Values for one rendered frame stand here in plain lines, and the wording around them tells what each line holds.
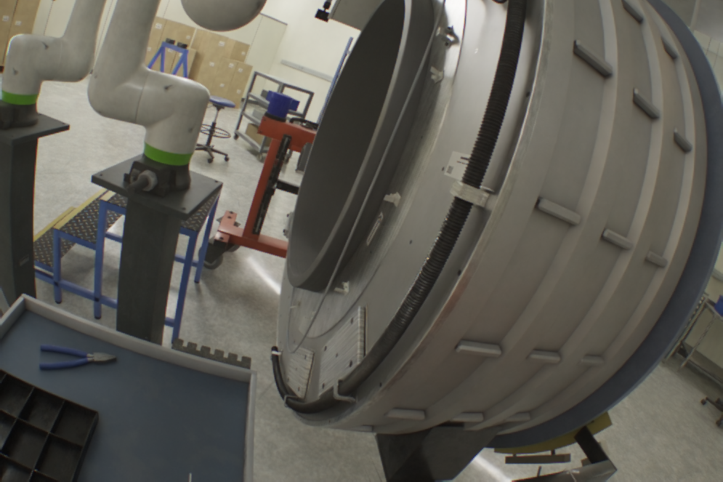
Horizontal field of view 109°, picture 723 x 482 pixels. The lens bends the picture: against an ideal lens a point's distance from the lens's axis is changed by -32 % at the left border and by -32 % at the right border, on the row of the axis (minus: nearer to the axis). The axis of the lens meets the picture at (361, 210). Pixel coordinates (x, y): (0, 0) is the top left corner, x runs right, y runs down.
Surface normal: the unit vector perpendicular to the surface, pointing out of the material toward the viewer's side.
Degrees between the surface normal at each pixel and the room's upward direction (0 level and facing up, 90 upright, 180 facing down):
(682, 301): 90
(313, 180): 53
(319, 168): 61
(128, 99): 89
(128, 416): 0
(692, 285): 90
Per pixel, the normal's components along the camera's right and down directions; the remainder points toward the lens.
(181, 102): 0.41, 0.41
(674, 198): 0.26, 0.11
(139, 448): 0.37, -0.88
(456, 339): 0.13, 0.46
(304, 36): -0.60, 0.01
